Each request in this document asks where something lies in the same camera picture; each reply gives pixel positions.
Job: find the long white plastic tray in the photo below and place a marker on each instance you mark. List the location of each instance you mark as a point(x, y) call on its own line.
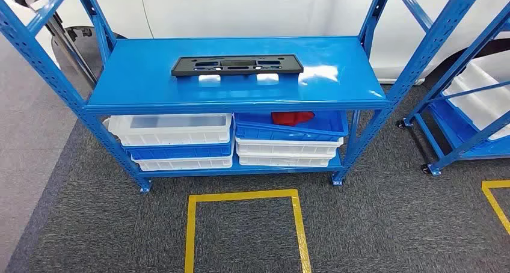
point(478, 104)
point(496, 66)

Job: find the blue metal shelf rack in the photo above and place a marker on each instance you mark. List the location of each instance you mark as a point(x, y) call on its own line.
point(139, 84)

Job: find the red part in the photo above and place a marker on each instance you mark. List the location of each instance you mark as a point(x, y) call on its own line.
point(293, 118)

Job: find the dark metal support bar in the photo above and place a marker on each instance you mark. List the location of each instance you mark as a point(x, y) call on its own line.
point(69, 48)

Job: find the black plastic car part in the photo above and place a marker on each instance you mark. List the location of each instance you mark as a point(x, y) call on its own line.
point(181, 69)

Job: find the white plastic bin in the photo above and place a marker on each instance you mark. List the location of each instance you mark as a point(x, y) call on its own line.
point(285, 161)
point(171, 137)
point(287, 147)
point(183, 164)

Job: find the blue wheeled shelf rack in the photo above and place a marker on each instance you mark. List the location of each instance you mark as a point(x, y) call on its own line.
point(470, 147)

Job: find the white car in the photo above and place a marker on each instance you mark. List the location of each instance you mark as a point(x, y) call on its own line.
point(239, 12)

